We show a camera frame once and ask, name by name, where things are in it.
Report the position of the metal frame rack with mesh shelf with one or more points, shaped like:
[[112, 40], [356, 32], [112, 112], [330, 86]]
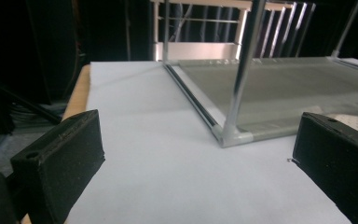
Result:
[[273, 87]]

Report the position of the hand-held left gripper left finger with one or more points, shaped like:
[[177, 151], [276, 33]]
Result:
[[59, 161]]

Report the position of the dark tripod stand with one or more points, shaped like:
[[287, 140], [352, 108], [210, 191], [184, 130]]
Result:
[[12, 102]]

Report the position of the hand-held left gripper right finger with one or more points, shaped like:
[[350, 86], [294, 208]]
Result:
[[338, 155]]

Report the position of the light wooden railing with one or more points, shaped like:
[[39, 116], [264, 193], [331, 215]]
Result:
[[199, 40]]

